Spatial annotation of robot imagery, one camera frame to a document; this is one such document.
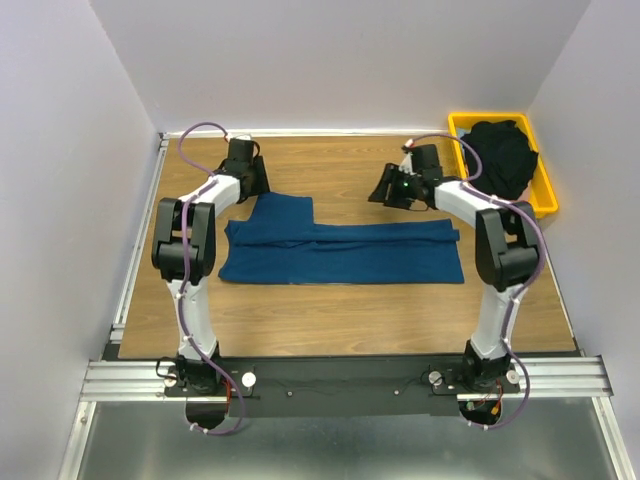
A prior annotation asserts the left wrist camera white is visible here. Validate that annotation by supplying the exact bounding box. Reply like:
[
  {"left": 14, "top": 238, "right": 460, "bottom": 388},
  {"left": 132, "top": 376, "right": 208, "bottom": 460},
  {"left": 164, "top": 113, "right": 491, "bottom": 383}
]
[{"left": 227, "top": 134, "right": 261, "bottom": 162}]

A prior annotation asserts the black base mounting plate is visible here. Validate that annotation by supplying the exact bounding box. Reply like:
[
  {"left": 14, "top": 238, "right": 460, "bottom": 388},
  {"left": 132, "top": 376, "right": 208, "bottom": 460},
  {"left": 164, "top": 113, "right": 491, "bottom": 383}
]
[{"left": 157, "top": 354, "right": 522, "bottom": 428}]

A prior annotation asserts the pink t shirt in bin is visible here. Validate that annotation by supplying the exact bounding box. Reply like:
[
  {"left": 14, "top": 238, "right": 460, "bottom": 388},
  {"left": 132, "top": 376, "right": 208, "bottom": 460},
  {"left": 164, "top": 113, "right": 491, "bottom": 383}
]
[{"left": 513, "top": 186, "right": 531, "bottom": 203}]

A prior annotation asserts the yellow plastic bin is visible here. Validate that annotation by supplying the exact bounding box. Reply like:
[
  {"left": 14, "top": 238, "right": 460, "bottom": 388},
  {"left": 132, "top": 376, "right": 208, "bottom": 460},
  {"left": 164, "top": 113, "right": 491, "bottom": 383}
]
[{"left": 447, "top": 111, "right": 559, "bottom": 219}]

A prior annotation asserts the aluminium frame rail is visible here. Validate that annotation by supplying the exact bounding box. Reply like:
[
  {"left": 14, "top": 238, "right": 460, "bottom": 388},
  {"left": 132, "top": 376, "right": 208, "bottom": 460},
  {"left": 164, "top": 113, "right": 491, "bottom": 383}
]
[{"left": 60, "top": 133, "right": 636, "bottom": 479}]

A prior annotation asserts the blue t shirt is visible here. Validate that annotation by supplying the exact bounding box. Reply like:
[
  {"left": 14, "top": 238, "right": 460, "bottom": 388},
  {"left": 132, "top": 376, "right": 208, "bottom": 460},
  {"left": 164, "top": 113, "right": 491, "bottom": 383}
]
[{"left": 219, "top": 193, "right": 464, "bottom": 285}]

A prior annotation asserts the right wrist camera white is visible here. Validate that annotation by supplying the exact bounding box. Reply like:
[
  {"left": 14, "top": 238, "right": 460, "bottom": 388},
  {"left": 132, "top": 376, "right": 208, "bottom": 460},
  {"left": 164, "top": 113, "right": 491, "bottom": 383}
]
[{"left": 399, "top": 142, "right": 443, "bottom": 178}]

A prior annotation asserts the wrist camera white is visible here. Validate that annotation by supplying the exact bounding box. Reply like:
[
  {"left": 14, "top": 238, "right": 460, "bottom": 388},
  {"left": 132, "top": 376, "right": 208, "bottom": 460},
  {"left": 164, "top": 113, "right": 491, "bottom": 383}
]
[
  {"left": 399, "top": 142, "right": 443, "bottom": 178},
  {"left": 227, "top": 134, "right": 261, "bottom": 162}
]

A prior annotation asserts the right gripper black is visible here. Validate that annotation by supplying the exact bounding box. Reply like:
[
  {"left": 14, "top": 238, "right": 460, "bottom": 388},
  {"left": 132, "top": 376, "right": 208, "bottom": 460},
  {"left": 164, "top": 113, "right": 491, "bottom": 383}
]
[{"left": 367, "top": 163, "right": 421, "bottom": 211}]

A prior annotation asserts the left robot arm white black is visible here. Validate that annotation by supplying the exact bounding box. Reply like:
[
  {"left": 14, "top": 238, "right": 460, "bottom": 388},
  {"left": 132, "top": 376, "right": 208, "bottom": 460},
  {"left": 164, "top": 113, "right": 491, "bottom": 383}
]
[{"left": 151, "top": 155, "right": 270, "bottom": 395}]

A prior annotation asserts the black t shirt in bin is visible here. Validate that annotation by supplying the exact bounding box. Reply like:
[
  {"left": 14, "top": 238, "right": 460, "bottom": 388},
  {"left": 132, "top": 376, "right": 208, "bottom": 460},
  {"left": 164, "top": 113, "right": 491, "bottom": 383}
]
[{"left": 461, "top": 119, "right": 539, "bottom": 201}]

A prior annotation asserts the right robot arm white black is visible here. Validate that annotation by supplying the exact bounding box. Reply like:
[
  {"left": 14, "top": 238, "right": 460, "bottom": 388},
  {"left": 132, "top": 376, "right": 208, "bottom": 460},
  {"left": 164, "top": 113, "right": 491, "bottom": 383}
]
[{"left": 369, "top": 142, "right": 546, "bottom": 392}]

